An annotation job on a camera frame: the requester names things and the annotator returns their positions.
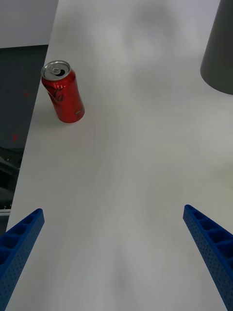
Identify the grey plastic bin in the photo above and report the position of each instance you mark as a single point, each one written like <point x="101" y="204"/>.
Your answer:
<point x="221" y="53"/>

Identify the red drink can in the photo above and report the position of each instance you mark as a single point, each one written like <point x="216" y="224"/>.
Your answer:
<point x="64" y="97"/>

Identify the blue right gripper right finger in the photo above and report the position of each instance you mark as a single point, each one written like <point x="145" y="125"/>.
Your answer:
<point x="213" y="247"/>

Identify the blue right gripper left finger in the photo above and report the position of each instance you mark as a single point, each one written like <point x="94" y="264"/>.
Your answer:
<point x="17" y="252"/>

